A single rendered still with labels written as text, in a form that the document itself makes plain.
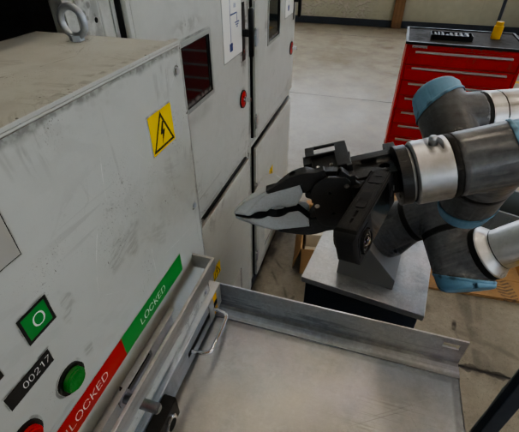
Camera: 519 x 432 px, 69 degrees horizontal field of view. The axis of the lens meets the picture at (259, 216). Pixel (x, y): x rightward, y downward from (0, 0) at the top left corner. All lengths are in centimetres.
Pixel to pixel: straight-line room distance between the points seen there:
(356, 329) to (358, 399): 13
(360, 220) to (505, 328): 184
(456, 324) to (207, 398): 154
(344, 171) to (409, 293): 68
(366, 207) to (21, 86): 35
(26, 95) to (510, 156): 47
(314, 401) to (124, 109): 56
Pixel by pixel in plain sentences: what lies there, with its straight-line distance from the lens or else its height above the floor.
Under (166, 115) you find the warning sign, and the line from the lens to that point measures 50.
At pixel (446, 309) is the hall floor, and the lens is 214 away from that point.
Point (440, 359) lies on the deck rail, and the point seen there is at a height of 85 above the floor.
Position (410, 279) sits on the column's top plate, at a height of 75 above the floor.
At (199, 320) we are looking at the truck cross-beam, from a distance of 73.
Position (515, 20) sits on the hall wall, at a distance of 858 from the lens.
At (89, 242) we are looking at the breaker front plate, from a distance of 41.
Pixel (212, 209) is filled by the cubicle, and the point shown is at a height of 80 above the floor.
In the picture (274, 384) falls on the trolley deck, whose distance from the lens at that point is 75.
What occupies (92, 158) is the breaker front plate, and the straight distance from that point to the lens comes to 39.
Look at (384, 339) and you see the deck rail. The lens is 81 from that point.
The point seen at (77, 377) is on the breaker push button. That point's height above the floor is 114.
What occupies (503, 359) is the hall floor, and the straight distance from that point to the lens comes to 206.
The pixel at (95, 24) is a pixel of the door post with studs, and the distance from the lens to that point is 71.
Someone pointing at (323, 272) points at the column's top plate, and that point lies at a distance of 106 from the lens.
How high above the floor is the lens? 151
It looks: 38 degrees down
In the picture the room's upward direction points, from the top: straight up
